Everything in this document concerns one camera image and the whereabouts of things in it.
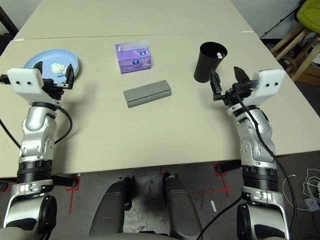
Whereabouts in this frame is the grey robot leg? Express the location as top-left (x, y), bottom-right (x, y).
top-left (162, 172), bottom-right (203, 240)
top-left (89, 176), bottom-right (136, 237)

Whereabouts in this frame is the white floor cable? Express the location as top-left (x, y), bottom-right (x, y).
top-left (282, 168), bottom-right (320, 213)

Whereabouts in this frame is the wooden stool frame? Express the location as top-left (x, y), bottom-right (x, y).
top-left (269, 23), bottom-right (320, 83)

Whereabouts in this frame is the white tissue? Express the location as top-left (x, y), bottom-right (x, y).
top-left (51, 63), bottom-right (67, 75)

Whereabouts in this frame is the black foam floor mat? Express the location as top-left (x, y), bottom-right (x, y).
top-left (0, 33), bottom-right (16, 55)

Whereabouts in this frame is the green plastic plate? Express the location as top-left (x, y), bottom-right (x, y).
top-left (71, 56), bottom-right (82, 79)

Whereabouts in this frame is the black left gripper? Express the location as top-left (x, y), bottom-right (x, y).
top-left (33, 61), bottom-right (75, 101)

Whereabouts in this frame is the cardboard box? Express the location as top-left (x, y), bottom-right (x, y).
top-left (297, 64), bottom-right (320, 87)

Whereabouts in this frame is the blue plastic plate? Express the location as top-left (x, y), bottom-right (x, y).
top-left (22, 48), bottom-right (80, 85)

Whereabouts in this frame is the yellow-green chair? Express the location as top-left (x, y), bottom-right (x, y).
top-left (297, 0), bottom-right (320, 35)

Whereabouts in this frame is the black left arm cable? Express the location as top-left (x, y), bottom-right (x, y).
top-left (0, 73), bottom-right (73, 149)

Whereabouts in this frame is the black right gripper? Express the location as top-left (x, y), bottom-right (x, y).
top-left (209, 66), bottom-right (254, 106)

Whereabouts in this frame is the grey glasses case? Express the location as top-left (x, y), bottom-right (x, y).
top-left (123, 79), bottom-right (172, 109)

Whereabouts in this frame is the grey left robot leg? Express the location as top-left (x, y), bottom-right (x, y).
top-left (89, 176), bottom-right (136, 237)

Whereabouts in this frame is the black plastic cup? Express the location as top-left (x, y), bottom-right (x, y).
top-left (193, 41), bottom-right (229, 84)

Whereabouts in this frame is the thin black stand rod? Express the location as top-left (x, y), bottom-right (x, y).
top-left (259, 9), bottom-right (301, 38)

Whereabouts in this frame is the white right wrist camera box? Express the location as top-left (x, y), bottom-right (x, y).
top-left (243, 69), bottom-right (286, 106)

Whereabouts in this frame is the black-framed side desk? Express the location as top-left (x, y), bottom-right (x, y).
top-left (0, 4), bottom-right (20, 38)

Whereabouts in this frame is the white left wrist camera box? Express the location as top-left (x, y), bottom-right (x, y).
top-left (6, 67), bottom-right (55, 103)

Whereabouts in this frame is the red floor tape corner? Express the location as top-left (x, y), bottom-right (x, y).
top-left (66, 176), bottom-right (81, 215)

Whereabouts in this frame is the grey right robot leg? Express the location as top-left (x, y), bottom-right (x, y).
top-left (162, 172), bottom-right (203, 240)

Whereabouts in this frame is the red floor tape cross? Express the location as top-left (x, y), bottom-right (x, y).
top-left (189, 163), bottom-right (233, 197)

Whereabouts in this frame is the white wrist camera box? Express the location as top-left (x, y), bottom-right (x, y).
top-left (6, 67), bottom-right (55, 103)
top-left (243, 69), bottom-right (286, 106)

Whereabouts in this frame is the purple tissue box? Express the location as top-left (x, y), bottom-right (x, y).
top-left (114, 39), bottom-right (153, 75)

